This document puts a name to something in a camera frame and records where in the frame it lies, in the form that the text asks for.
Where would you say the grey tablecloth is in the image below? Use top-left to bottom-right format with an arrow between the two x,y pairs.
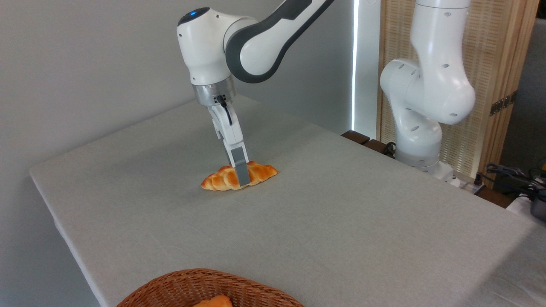
29,94 -> 546,307

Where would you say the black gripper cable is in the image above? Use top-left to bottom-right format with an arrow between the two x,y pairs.
216,95 -> 233,127

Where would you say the golden bread roll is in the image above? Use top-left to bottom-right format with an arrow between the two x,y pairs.
192,295 -> 234,307

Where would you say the golden braided croissant bread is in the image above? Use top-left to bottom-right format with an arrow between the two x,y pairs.
201,160 -> 279,191

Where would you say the black cable bundle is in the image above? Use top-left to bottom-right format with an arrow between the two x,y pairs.
485,163 -> 546,202

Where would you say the white window frame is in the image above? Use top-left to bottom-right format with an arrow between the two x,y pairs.
351,0 -> 381,140

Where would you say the wooden bamboo folding screen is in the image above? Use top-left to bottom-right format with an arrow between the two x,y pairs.
377,0 -> 540,188

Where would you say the brown wicker basket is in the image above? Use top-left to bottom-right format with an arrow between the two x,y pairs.
116,268 -> 305,307

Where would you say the white power strip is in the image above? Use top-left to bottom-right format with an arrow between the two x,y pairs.
444,172 -> 485,193

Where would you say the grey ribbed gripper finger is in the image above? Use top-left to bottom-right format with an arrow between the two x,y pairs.
224,144 -> 250,187

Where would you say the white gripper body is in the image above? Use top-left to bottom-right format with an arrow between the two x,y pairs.
207,103 -> 245,148

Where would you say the metal screen hinge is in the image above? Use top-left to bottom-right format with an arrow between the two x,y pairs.
489,91 -> 517,117

